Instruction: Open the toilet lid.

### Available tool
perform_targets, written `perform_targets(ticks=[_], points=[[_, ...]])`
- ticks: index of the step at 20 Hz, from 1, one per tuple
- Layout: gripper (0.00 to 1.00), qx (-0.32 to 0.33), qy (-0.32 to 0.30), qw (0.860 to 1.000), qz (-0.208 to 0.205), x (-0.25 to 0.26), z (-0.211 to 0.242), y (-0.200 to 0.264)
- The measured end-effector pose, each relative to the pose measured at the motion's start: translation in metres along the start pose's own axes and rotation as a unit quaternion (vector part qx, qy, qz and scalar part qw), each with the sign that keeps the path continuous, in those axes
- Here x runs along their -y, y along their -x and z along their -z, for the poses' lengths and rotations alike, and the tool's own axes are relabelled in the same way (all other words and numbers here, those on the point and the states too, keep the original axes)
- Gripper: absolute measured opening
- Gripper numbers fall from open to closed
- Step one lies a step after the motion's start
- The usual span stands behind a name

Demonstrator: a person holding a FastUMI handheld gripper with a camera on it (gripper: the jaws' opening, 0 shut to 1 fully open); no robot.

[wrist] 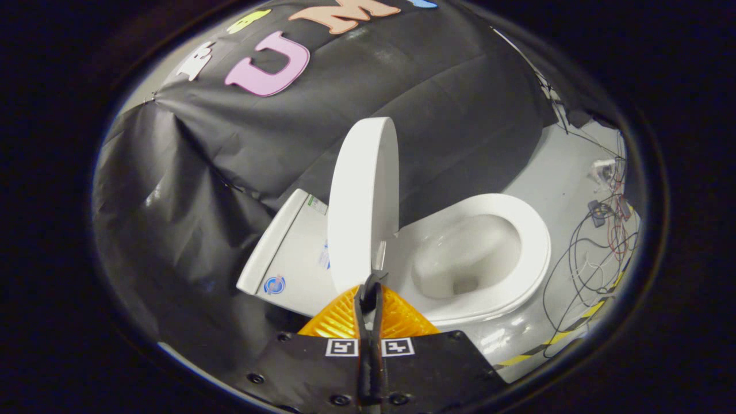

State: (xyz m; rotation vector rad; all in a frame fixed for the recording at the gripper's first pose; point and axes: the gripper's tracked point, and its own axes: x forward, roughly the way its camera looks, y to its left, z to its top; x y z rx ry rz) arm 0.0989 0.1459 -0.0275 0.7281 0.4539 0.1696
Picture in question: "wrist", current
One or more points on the white ceramic toilet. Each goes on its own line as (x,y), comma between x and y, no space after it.
(293,253)

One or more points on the yellow black floor tape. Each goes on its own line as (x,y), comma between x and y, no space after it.
(575,325)

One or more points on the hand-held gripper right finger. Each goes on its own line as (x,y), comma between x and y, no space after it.
(425,374)

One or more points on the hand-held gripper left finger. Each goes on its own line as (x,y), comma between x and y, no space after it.
(322,374)

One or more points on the metal tripod stand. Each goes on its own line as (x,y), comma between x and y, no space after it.
(555,100)

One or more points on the small black power adapter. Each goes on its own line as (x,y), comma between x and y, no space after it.
(597,211)

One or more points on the white toilet lid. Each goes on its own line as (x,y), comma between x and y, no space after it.
(359,201)

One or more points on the black backdrop cloth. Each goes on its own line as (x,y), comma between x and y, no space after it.
(241,172)

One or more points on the black lid pull tab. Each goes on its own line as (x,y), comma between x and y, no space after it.
(378,278)

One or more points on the white toilet seat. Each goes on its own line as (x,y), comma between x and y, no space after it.
(532,241)

